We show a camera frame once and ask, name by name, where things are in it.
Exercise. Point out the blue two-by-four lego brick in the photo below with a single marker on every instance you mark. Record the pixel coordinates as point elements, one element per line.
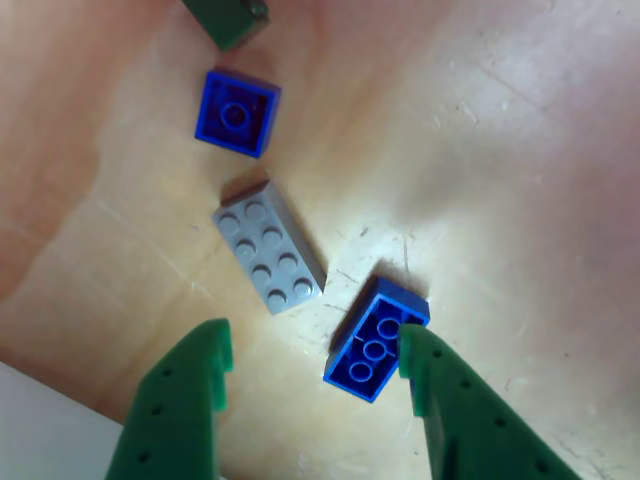
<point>360,345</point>

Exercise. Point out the light grey two-by-four lego brick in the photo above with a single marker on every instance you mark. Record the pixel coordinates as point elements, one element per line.
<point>265,250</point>

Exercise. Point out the blue two-by-two lego brick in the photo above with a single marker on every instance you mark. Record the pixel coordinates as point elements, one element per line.
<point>235,112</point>

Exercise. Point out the small green lego brick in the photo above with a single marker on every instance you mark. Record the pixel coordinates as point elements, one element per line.
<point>225,22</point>

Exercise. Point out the white plastic bin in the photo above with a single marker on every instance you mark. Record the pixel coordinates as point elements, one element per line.
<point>40,435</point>

